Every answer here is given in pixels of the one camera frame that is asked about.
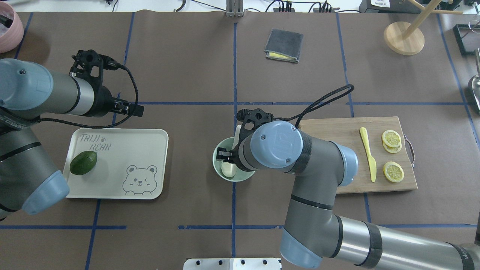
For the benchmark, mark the metal scoop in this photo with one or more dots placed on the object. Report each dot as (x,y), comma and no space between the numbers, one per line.
(473,91)

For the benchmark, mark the white rectangular tray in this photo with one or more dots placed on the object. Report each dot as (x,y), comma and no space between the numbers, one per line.
(130,163)

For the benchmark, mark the dark glass rack tray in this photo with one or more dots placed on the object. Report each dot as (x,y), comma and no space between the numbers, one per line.
(467,38)

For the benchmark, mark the aluminium frame post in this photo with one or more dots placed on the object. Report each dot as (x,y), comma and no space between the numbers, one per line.
(234,8)

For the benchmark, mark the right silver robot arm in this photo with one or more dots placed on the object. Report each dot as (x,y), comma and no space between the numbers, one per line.
(311,231)

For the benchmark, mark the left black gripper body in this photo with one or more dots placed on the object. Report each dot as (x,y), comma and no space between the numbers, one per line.
(104,99)

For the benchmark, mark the yellow plastic knife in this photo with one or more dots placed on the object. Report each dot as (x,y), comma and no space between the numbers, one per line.
(372,163)

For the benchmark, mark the pink bowl with ice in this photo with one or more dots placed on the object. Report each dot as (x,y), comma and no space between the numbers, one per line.
(10,36)

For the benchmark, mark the green lime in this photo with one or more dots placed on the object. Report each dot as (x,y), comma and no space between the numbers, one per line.
(83,163)

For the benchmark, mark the mint green bowl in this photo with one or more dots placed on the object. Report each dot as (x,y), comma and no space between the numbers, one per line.
(240,175)

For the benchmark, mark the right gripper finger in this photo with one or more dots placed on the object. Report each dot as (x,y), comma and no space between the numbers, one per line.
(223,153)
(227,159)

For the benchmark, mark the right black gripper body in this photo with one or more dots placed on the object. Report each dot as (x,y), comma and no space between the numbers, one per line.
(226,153)

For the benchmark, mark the grey yellow sponge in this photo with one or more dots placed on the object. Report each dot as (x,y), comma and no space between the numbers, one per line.
(284,46)

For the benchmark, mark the wooden mug tree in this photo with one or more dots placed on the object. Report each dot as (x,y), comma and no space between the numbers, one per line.
(406,38)

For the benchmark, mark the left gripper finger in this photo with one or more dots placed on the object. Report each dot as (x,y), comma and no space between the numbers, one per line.
(128,108)

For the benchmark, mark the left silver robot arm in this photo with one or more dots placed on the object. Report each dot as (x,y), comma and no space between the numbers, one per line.
(30,181)

